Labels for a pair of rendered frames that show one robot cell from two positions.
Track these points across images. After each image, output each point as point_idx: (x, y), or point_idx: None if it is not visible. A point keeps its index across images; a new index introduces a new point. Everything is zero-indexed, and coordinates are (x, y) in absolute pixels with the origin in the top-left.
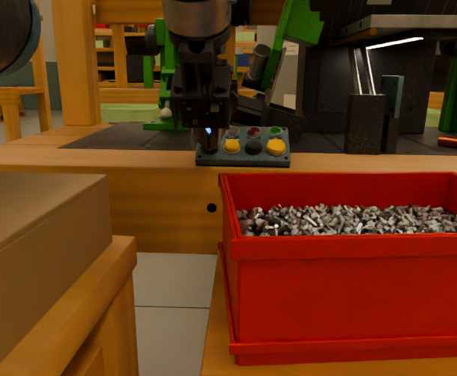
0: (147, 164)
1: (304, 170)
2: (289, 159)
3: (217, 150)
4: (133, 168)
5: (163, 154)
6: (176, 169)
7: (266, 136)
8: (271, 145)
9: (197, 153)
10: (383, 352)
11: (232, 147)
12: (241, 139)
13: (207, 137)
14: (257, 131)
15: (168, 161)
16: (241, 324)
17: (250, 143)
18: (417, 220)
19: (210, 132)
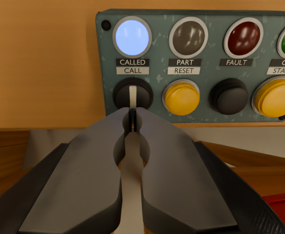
0: (16, 112)
1: None
2: None
3: (149, 105)
4: None
5: (31, 22)
6: (75, 128)
7: (267, 58)
8: (271, 105)
9: (109, 110)
10: None
11: (183, 113)
12: (207, 67)
13: (130, 127)
14: (252, 45)
15: (52, 83)
16: None
17: (226, 103)
18: None
19: (136, 113)
